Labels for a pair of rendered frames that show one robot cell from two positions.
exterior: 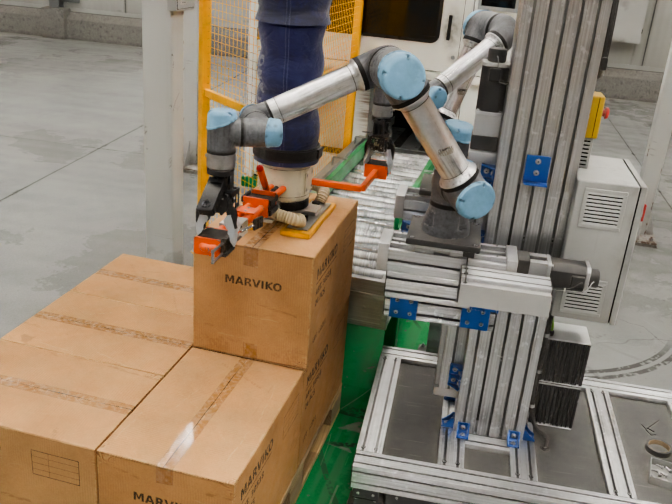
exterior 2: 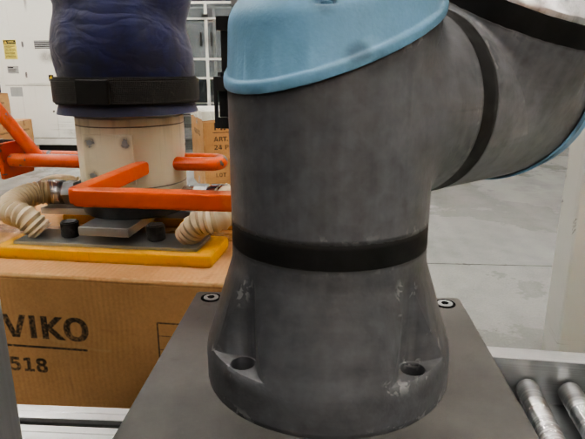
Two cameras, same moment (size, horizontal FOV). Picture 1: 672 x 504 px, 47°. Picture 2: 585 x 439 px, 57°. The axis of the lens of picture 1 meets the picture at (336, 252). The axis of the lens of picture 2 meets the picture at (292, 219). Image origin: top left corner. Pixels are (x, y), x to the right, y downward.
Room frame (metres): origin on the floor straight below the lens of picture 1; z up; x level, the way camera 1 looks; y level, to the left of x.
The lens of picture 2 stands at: (2.68, -0.71, 1.22)
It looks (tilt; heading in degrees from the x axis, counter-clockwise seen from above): 16 degrees down; 85
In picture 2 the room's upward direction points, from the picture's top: straight up
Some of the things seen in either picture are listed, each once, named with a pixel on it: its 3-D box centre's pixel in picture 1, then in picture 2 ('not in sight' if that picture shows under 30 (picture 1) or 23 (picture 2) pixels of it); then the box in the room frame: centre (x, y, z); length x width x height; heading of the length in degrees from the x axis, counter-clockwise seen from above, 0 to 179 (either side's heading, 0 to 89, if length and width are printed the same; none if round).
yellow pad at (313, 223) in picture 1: (309, 214); (113, 238); (2.47, 0.10, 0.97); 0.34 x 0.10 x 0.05; 167
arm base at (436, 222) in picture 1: (447, 215); not in sight; (2.24, -0.33, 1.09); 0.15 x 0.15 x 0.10
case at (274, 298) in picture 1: (280, 269); (146, 339); (2.49, 0.19, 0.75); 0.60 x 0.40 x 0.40; 167
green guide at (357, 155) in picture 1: (340, 165); not in sight; (4.38, 0.02, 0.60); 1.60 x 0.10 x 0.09; 167
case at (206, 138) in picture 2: not in sight; (253, 145); (2.72, 2.18, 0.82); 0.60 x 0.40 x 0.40; 13
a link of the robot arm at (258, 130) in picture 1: (259, 130); not in sight; (1.97, 0.23, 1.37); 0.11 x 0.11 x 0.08; 15
